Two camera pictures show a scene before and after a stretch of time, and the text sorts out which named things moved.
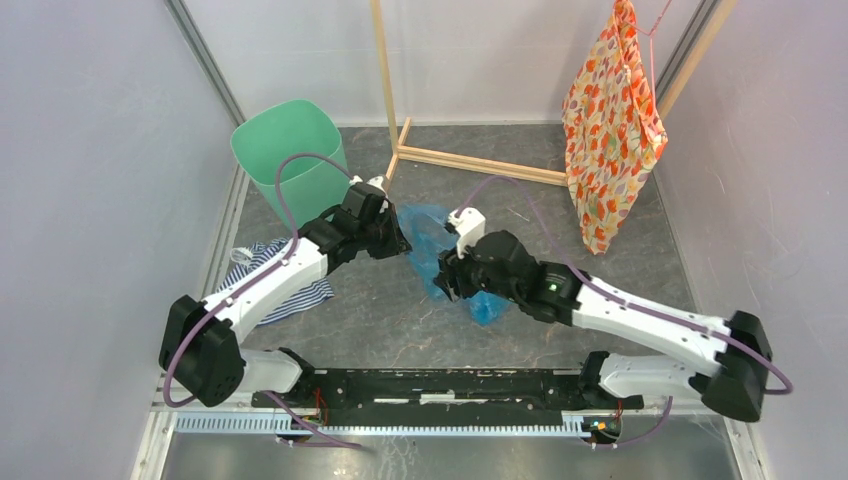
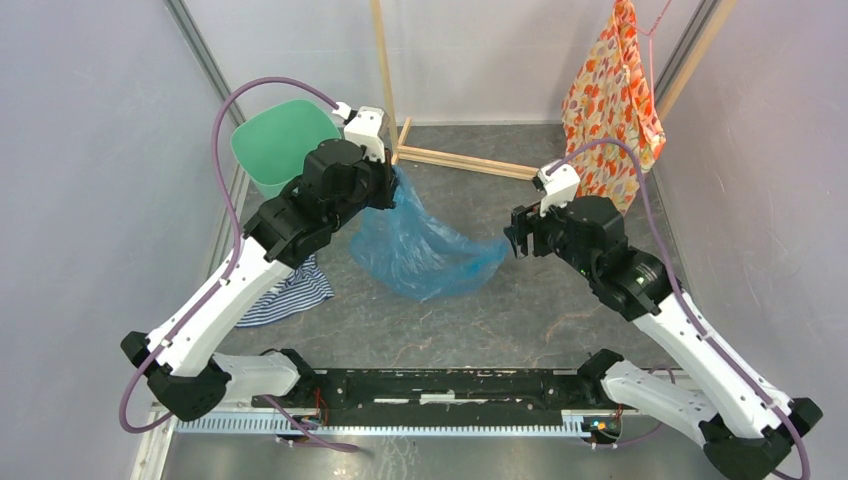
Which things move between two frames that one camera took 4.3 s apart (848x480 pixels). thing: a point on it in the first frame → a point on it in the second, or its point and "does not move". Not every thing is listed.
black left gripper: [397, 243] → [388, 178]
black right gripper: [451, 267] → [518, 230]
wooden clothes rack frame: [544, 176] does not move
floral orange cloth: [613, 130] does not move
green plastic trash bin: [310, 185] does not move
